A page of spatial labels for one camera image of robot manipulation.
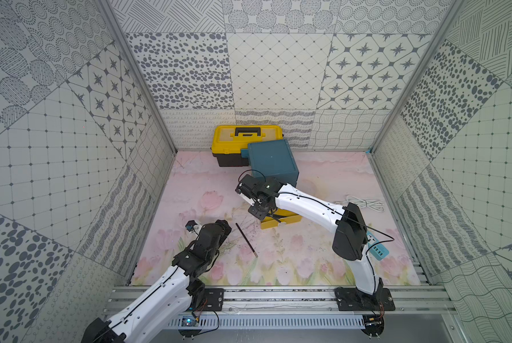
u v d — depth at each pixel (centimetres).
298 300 76
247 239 88
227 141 102
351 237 48
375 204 96
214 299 73
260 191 60
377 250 84
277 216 88
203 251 62
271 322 70
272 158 88
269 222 87
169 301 51
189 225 75
